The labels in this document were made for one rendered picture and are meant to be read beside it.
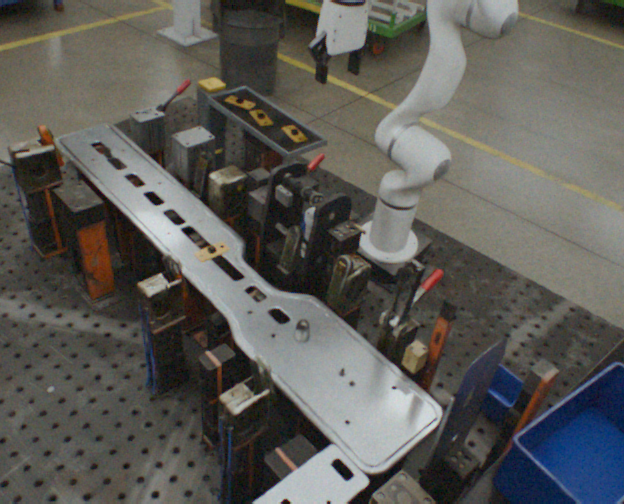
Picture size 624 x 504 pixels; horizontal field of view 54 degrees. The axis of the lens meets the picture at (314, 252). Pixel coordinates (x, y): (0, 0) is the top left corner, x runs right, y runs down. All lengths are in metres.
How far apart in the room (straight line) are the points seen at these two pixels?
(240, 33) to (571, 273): 2.50
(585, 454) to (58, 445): 1.11
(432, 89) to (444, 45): 0.11
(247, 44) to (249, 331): 3.11
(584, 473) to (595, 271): 2.33
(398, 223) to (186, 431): 0.83
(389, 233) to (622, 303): 1.77
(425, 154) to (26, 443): 1.18
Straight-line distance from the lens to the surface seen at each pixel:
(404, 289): 1.24
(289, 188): 1.46
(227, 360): 1.28
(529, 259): 3.39
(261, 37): 4.24
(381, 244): 1.88
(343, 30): 1.26
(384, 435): 1.19
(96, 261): 1.75
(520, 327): 1.93
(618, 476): 1.27
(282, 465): 1.16
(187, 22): 5.31
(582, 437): 1.29
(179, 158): 1.75
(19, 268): 2.00
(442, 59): 1.59
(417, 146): 1.64
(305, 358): 1.28
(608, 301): 3.34
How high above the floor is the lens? 1.98
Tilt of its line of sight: 40 degrees down
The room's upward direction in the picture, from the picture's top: 7 degrees clockwise
